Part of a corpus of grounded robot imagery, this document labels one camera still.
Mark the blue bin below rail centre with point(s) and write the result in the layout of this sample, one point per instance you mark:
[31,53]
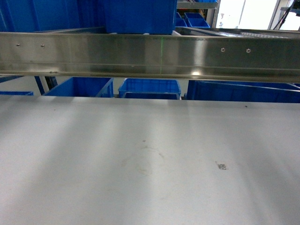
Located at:
[243,91]

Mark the stainless steel shelf rail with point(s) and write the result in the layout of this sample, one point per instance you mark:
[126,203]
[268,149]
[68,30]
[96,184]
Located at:
[271,56]

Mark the large blue crate upper left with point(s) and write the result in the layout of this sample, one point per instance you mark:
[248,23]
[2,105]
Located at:
[140,16]

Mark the blue bin below rail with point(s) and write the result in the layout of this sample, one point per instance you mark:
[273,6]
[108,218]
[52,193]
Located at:
[84,87]
[243,91]

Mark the blue bin below rail left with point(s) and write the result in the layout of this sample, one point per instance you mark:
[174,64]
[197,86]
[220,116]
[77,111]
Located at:
[84,87]

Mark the small printed code sticker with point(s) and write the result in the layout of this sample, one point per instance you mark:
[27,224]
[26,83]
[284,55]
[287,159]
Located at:
[222,165]

